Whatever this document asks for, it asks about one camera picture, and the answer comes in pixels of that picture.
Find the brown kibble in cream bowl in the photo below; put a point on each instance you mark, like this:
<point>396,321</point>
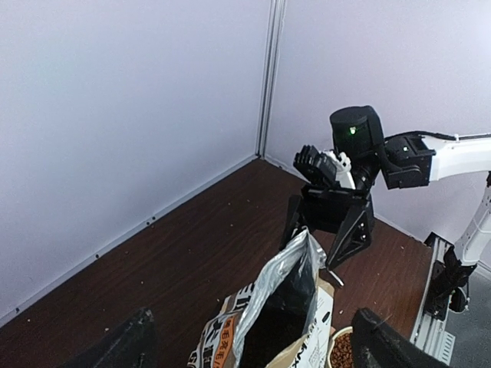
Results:
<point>341,354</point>

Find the front aluminium rail frame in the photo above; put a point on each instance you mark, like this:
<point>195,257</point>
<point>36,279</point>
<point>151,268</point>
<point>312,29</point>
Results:
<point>429,334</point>

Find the right aluminium corner post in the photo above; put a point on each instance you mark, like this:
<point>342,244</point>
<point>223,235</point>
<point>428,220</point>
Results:
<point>270,71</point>

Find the silver metal scoop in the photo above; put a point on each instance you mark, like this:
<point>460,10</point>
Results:
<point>336,279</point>

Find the brown pet food bag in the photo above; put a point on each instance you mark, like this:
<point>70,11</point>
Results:
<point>282,319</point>

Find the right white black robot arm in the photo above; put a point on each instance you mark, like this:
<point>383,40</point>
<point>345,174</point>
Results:
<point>405,160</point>

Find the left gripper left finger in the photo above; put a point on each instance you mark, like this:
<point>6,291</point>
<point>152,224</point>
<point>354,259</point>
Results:
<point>131,344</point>

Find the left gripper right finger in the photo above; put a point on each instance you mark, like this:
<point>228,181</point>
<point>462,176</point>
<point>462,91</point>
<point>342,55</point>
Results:
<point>374,343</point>

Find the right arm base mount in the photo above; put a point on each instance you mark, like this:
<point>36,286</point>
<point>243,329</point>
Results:
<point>449,281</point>

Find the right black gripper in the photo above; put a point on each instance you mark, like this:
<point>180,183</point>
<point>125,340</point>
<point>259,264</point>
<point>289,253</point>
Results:
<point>349,212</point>

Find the cream cat-ear pet bowl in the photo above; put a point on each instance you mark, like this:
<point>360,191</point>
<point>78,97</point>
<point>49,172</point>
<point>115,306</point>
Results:
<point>340,332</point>

